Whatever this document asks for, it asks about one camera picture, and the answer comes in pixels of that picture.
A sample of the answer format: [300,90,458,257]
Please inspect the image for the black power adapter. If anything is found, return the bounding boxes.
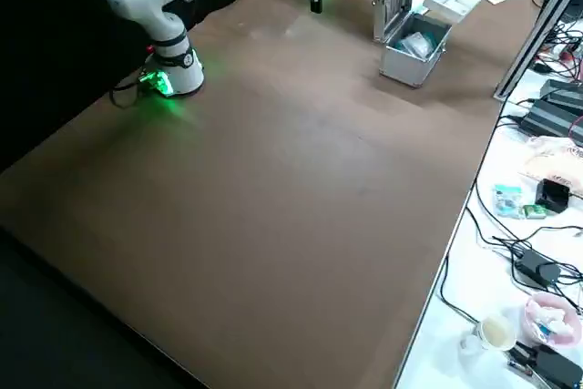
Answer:
[513,250,562,291]

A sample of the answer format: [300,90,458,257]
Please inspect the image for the aluminium first-aid case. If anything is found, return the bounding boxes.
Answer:
[373,0,455,88]

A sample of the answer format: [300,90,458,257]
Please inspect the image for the clear plastic cup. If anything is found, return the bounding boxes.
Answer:
[457,327,485,359]

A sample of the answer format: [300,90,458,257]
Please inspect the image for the silver gauze packet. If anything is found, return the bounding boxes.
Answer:
[400,32,434,61]

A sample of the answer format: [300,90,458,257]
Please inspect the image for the black power supply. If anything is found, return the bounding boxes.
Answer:
[539,77,583,110]
[520,99,583,140]

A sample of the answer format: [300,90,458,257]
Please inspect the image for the pink bowl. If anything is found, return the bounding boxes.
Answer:
[523,292,582,350]

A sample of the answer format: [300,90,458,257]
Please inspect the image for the paper cup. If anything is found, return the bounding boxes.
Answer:
[476,314,519,353]

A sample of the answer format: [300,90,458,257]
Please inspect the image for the white partition tray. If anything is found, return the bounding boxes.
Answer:
[424,0,484,24]

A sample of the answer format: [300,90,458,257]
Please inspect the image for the flat black device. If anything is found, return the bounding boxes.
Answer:
[531,343,583,389]

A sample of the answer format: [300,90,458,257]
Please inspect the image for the beige plastic bag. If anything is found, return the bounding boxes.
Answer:
[518,135,583,201]

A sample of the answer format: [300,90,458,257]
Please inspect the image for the small black box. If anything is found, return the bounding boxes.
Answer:
[534,178,571,216]

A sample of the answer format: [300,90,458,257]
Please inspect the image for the aluminium frame post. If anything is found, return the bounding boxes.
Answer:
[493,0,583,101]

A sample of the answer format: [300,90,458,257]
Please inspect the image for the black arm base cable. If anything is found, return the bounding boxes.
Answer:
[108,74,154,108]

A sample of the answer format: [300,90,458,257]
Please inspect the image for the teal printed packet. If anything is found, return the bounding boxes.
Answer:
[490,182,525,220]

